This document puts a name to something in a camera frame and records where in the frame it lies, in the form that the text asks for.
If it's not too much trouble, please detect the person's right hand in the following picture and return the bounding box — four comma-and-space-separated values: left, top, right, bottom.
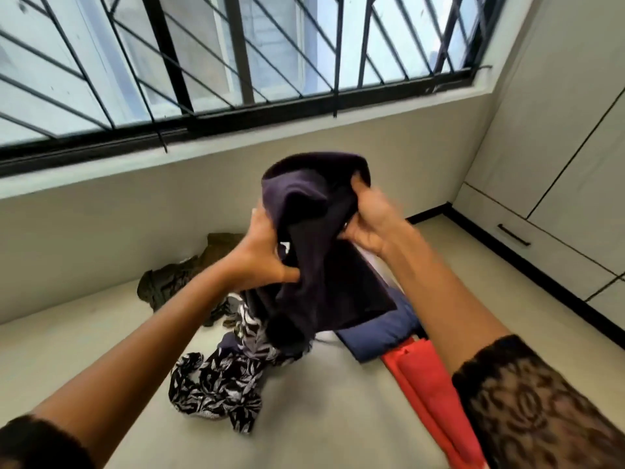
338, 173, 412, 259

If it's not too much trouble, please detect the person's left hand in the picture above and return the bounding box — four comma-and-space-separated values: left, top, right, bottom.
233, 205, 300, 291

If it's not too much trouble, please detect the dark purple garment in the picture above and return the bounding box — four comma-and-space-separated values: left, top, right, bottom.
239, 152, 397, 358

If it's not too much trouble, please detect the person's left forearm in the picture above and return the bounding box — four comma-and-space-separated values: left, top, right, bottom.
27, 254, 247, 469

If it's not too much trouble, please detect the person's right forearm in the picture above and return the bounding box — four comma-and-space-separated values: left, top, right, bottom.
380, 220, 513, 377

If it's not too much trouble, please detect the olive green garment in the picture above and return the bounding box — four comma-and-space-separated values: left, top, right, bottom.
137, 233, 246, 328

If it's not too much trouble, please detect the black white floral garment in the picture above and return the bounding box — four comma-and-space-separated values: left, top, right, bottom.
169, 294, 313, 434

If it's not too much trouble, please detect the folded navy blue garment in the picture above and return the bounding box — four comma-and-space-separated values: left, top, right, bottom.
336, 287, 426, 364

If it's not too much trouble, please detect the black window grille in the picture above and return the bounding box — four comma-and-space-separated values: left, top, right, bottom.
0, 0, 508, 177

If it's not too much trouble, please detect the folded red garment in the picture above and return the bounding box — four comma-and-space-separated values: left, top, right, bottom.
381, 338, 489, 469

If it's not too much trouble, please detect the cream wardrobe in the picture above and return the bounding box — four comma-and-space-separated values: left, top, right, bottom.
453, 0, 625, 332

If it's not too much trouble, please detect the black lace right sleeve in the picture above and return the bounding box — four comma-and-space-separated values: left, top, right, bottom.
452, 335, 625, 469

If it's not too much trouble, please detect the black lace sleeve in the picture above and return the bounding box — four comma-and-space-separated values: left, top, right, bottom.
452, 335, 625, 469
0, 415, 96, 469

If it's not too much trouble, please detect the black lace left sleeve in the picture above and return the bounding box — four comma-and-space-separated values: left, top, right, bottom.
0, 415, 96, 469

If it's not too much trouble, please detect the black drawer handle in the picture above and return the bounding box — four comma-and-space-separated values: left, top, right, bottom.
497, 224, 531, 248

